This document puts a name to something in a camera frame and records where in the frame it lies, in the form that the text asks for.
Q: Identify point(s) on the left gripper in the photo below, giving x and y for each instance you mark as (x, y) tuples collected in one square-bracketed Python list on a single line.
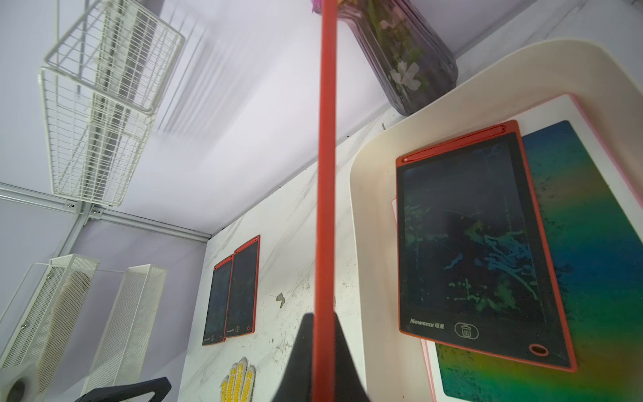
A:
[(21, 384)]

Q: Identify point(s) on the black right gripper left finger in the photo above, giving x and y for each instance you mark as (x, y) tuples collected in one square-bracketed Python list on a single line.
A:
[(295, 385)]

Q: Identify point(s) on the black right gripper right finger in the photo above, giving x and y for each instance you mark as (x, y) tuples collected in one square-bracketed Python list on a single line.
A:
[(348, 386)]

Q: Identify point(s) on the red writing tablet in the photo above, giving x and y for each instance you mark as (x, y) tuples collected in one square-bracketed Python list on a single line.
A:
[(241, 317), (474, 267), (323, 343), (215, 324)]

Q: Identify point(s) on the pink writing tablet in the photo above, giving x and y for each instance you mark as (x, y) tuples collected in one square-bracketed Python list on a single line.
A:
[(520, 261)]

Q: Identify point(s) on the cream plastic storage box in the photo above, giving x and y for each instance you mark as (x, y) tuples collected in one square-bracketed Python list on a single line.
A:
[(382, 251)]

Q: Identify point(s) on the yellow knit glove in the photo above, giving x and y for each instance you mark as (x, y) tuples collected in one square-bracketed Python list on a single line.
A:
[(238, 385)]

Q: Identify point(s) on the dark glass vase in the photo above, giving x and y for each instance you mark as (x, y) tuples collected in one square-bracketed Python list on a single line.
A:
[(413, 64)]

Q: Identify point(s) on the white mesh wall shelf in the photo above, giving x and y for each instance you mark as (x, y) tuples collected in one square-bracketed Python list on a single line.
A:
[(38, 343)]

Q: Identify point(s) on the white wire wall basket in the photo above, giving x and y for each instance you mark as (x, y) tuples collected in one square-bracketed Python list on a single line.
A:
[(102, 85)]

